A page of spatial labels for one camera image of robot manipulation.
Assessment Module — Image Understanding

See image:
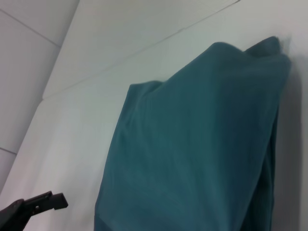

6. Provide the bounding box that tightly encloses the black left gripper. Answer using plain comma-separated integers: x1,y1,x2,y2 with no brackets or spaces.
0,191,69,231

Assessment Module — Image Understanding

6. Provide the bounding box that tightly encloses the teal FREE print t-shirt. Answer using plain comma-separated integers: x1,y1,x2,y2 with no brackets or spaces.
94,36,292,231

